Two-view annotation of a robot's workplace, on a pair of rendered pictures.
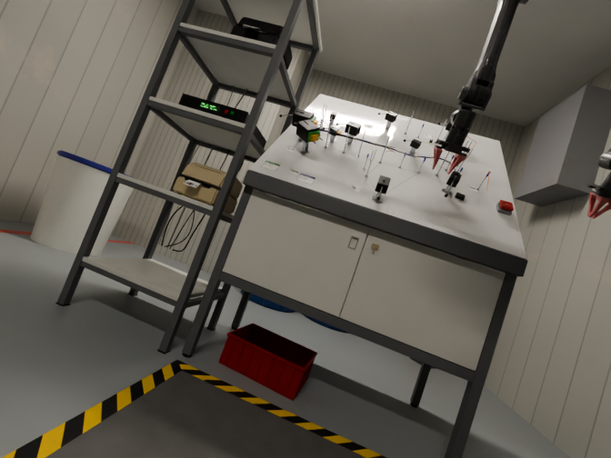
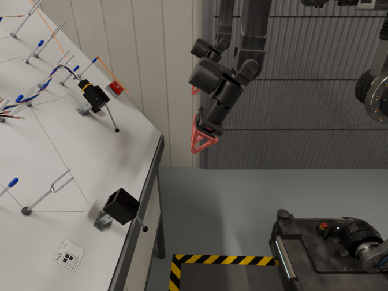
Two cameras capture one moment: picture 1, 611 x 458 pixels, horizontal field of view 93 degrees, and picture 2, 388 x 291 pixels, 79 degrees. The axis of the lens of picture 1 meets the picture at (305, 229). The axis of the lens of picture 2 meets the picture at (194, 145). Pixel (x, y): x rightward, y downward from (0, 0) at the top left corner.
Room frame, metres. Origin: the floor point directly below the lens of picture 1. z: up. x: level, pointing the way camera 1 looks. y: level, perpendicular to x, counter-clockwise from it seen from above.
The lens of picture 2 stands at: (1.08, 0.18, 1.36)
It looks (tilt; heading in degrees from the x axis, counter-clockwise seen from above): 29 degrees down; 262
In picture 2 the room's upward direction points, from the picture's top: straight up
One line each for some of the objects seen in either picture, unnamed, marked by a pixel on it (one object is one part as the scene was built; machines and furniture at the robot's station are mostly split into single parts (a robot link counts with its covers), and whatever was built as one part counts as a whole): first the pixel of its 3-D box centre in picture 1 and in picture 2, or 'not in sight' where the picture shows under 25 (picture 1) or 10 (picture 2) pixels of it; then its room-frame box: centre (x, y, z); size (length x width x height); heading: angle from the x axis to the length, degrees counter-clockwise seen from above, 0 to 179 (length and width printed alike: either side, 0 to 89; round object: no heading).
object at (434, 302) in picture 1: (419, 295); (145, 226); (1.18, -0.53, 0.60); 0.55 x 0.03 x 0.39; 80
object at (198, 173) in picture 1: (211, 186); not in sight; (1.50, 0.53, 0.76); 0.30 x 0.21 x 0.20; 174
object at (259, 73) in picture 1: (209, 154); not in sight; (1.58, 0.63, 0.93); 0.61 x 0.50 x 1.85; 80
